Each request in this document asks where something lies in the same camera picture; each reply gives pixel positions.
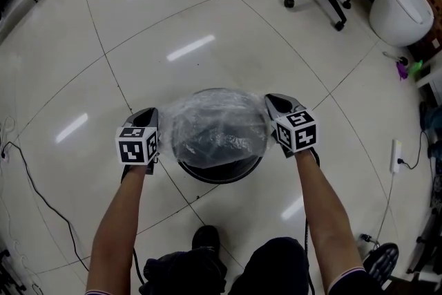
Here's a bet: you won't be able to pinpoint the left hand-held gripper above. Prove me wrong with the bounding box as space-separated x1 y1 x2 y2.
115 107 160 175

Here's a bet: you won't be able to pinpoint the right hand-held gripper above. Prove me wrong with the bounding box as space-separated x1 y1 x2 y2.
265 93 317 159

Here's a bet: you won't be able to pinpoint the clear plastic bin bag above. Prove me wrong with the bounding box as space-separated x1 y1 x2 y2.
157 88 277 170

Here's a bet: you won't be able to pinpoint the black mesh waste bin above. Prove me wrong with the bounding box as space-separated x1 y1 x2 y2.
171 88 270 185

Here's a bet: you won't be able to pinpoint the person's right forearm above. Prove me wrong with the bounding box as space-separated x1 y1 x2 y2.
293 150 365 291

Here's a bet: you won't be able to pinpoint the person's left forearm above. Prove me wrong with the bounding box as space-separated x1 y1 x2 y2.
86 164 149 293

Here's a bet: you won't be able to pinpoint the long white power strip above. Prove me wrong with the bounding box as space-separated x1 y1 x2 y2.
390 138 403 174

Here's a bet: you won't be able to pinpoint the person's black left shoe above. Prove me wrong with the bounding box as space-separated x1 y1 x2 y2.
191 225 220 253

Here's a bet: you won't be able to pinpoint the white egg-shaped toilet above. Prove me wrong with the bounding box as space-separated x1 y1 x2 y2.
368 0 435 48

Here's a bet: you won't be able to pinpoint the white vanity cabinet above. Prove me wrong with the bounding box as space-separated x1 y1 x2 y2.
416 61 442 104

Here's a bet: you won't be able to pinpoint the person's dark trousers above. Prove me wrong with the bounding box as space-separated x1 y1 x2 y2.
140 237 310 295

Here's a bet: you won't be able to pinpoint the black tufted round stool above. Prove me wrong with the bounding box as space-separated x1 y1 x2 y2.
360 233 401 291

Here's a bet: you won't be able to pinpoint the person's dark shirt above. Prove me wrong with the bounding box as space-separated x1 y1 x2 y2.
85 265 384 295

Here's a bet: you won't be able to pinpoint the black floor cable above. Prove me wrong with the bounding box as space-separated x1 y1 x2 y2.
1 141 90 272

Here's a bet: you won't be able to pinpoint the black plugged power cable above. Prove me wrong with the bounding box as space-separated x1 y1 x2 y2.
396 129 427 171

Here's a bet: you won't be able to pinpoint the white handled toilet brush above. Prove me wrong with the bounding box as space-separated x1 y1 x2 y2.
382 51 409 66

